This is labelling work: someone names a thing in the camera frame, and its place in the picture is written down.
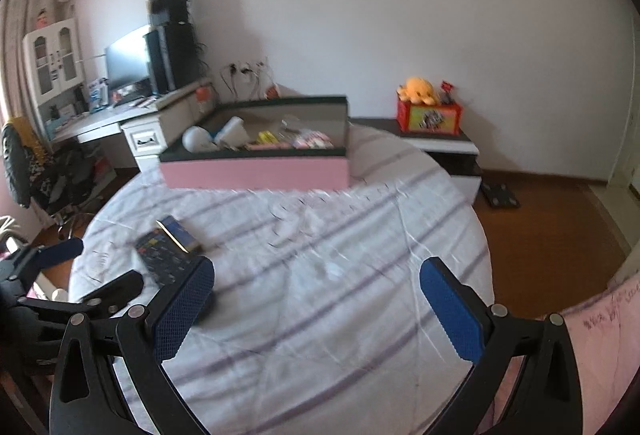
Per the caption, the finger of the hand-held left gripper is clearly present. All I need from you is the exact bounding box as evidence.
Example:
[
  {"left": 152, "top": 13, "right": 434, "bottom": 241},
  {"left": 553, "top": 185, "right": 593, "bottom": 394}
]
[
  {"left": 20, "top": 270, "right": 145, "bottom": 322},
  {"left": 7, "top": 237, "right": 85, "bottom": 283}
]

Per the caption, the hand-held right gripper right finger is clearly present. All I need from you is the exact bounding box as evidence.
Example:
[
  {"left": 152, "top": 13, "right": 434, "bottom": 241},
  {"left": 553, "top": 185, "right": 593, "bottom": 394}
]
[{"left": 419, "top": 256, "right": 585, "bottom": 435}]

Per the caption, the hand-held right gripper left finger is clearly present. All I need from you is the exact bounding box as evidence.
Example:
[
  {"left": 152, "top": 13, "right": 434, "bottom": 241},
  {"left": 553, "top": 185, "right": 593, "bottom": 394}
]
[{"left": 48, "top": 255, "right": 216, "bottom": 435}]

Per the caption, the black remote control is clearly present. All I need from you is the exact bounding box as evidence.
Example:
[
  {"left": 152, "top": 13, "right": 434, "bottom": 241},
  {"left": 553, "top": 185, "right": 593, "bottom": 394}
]
[{"left": 136, "top": 232, "right": 195, "bottom": 287}]

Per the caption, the small blue book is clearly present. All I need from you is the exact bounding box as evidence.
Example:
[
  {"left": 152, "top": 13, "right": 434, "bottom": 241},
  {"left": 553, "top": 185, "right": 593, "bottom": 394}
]
[{"left": 156, "top": 216, "right": 202, "bottom": 254}]

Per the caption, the pink box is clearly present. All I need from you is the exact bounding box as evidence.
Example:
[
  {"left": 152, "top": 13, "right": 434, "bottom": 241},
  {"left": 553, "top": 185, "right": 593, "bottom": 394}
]
[{"left": 159, "top": 96, "right": 351, "bottom": 190}]

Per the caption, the white round night lamp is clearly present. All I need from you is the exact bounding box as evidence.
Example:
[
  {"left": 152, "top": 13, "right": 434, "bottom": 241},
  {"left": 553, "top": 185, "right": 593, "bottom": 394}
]
[{"left": 182, "top": 125, "right": 219, "bottom": 152}]

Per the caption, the black office chair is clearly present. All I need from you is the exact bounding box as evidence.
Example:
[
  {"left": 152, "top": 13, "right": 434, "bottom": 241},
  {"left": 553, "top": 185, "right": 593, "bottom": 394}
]
[{"left": 30, "top": 142, "right": 118, "bottom": 236}]

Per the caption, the dark jacket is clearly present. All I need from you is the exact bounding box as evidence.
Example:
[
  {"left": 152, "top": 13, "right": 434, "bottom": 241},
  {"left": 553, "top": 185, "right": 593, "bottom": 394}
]
[{"left": 0, "top": 117, "right": 51, "bottom": 208}]

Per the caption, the black bathroom scale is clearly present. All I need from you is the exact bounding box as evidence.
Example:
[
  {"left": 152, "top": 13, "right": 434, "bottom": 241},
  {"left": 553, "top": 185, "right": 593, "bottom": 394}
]
[{"left": 481, "top": 181, "right": 521, "bottom": 209}]

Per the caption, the white desk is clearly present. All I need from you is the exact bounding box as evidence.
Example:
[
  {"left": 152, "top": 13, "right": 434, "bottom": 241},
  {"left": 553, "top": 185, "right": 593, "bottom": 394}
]
[{"left": 50, "top": 77, "right": 221, "bottom": 176}]

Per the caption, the striped white quilt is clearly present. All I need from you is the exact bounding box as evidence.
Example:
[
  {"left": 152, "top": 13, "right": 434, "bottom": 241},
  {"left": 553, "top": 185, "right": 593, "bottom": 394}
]
[{"left": 69, "top": 125, "right": 496, "bottom": 435}]

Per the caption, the pink printed cloth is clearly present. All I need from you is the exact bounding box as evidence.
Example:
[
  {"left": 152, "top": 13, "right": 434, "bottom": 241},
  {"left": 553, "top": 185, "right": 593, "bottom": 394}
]
[{"left": 492, "top": 272, "right": 640, "bottom": 435}]

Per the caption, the blue white carton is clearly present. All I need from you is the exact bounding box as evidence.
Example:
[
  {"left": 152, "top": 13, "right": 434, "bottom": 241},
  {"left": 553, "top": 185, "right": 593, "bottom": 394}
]
[{"left": 87, "top": 79, "right": 109, "bottom": 110}]

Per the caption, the black white low cabinet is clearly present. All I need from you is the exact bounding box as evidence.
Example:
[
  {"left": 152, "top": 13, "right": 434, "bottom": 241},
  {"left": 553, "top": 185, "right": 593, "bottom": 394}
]
[{"left": 348, "top": 116, "right": 483, "bottom": 206}]

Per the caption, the black keyboard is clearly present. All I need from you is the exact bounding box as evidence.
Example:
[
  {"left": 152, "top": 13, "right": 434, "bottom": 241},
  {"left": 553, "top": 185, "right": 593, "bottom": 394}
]
[{"left": 112, "top": 90, "right": 151, "bottom": 106}]

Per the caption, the red crate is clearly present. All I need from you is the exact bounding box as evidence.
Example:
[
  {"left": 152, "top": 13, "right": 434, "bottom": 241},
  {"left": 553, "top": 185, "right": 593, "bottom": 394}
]
[{"left": 396, "top": 92, "right": 462, "bottom": 136}]

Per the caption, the white hutch cabinet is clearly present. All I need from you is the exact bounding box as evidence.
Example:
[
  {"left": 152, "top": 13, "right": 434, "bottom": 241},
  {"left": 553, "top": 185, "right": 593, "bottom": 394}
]
[{"left": 22, "top": 17, "right": 86, "bottom": 136}]

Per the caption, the black computer monitor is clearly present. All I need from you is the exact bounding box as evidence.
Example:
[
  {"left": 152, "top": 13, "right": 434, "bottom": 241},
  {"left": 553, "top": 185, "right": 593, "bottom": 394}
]
[{"left": 104, "top": 26, "right": 153, "bottom": 92}]

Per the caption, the yellow octopus plush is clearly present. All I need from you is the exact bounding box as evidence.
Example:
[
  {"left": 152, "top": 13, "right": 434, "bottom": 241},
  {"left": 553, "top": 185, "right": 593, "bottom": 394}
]
[{"left": 397, "top": 76, "right": 441, "bottom": 104}]

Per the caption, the beige curtain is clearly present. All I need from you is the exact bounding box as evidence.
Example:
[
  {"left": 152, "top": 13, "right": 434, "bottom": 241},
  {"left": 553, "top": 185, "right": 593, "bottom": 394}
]
[{"left": 0, "top": 0, "right": 61, "bottom": 126}]

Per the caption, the white door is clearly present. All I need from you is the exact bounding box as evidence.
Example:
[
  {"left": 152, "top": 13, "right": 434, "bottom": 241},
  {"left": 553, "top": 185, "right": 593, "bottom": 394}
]
[{"left": 605, "top": 15, "right": 640, "bottom": 196}]

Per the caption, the black speaker box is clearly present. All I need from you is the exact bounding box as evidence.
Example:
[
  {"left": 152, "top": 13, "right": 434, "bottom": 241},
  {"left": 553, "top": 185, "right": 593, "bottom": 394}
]
[{"left": 146, "top": 0, "right": 190, "bottom": 26}]

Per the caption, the black power cable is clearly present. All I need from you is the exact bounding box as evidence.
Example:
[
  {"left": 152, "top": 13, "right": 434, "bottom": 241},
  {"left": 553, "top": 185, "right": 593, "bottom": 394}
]
[{"left": 220, "top": 65, "right": 273, "bottom": 98}]

